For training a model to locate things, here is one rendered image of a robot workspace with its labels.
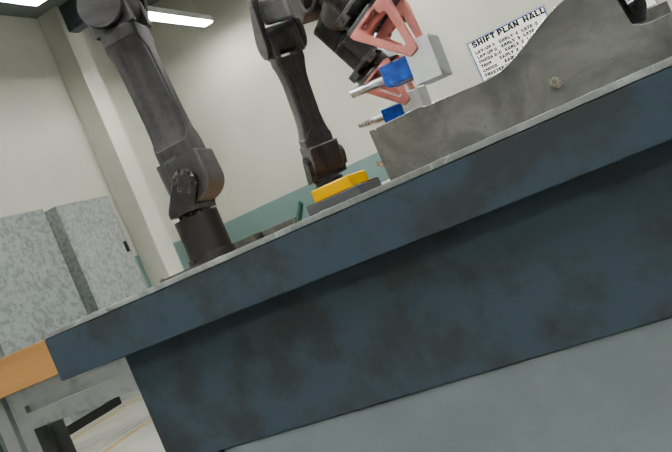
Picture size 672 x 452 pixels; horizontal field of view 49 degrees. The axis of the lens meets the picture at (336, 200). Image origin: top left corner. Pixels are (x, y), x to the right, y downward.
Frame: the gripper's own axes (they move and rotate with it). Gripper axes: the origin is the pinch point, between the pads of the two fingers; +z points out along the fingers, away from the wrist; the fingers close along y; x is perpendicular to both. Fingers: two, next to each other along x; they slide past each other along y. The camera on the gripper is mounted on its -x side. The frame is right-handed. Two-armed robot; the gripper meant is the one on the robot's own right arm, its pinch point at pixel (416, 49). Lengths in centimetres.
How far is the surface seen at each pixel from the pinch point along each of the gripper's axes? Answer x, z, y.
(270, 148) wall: 331, -281, 735
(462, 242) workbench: -1, 23, -50
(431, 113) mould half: 7.3, 4.6, 10.3
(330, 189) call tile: 20.1, 3.4, -5.2
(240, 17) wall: 227, -413, 734
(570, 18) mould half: -13.9, 11.3, 10.2
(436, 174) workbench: -4, 20, -52
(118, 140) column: 395, -389, 597
